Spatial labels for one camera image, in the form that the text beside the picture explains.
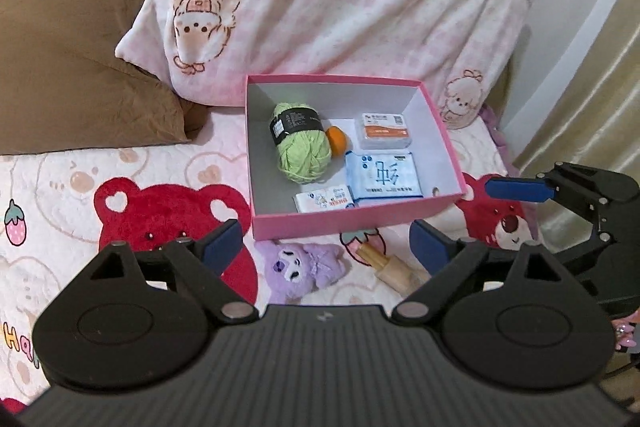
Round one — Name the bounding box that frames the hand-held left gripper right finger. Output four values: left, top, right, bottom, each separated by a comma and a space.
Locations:
409, 219, 572, 326

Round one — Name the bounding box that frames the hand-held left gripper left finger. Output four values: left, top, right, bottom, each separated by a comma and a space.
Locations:
75, 218, 261, 324

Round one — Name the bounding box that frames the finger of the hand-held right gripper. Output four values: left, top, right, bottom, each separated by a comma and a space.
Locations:
484, 167, 566, 208

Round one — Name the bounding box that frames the pink cardboard box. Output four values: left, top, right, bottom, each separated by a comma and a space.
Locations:
245, 74, 469, 242

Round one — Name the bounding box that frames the green yarn ball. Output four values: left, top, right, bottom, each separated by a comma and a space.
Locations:
269, 103, 334, 184

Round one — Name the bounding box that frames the person's right hand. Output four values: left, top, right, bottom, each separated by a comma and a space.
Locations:
611, 309, 640, 355

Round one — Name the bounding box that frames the wooden rolling pin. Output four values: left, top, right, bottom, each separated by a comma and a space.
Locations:
356, 242, 432, 294

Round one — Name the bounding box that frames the purple ruffled cloth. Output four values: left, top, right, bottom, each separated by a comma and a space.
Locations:
477, 104, 514, 168

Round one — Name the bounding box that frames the purple plush toy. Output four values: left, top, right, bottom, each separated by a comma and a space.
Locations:
255, 241, 346, 306

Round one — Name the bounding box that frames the blue tissue pack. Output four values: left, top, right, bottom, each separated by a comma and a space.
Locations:
345, 150, 424, 207

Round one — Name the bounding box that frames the beige curtain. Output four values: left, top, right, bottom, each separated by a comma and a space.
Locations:
515, 0, 640, 253

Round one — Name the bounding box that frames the bear printed bed sheet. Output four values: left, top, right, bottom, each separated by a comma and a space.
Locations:
0, 107, 542, 409

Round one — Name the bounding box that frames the small white wipes packet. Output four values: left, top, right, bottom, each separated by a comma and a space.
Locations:
294, 184, 357, 214

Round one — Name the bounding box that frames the clear box with orange label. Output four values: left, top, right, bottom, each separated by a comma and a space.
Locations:
354, 112, 414, 152

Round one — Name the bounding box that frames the orange fruit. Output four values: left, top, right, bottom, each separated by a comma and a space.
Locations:
325, 126, 347, 156

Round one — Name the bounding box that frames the brown pillow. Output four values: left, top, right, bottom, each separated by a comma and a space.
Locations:
0, 0, 211, 156

